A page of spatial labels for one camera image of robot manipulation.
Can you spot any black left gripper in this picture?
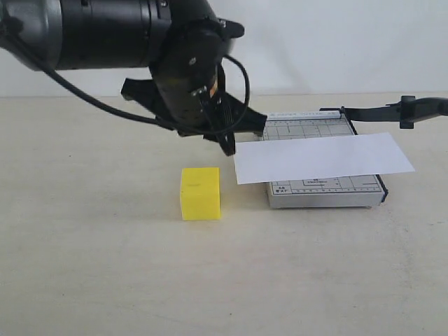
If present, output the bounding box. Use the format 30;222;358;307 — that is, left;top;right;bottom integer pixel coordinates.
120;19;267;137

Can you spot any yellow cube block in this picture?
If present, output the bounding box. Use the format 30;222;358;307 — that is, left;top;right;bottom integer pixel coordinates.
180;167;221;221

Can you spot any white paper strip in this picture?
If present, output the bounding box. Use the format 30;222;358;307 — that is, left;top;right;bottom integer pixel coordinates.
234;133;415;185

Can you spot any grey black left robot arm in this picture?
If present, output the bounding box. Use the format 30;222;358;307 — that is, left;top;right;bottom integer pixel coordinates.
1;1;267;144

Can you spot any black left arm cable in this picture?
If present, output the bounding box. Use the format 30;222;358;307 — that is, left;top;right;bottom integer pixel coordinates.
38;54;251;158

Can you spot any grey metal paper cutter base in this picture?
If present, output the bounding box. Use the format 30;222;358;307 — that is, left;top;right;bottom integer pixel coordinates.
259;111;389;209

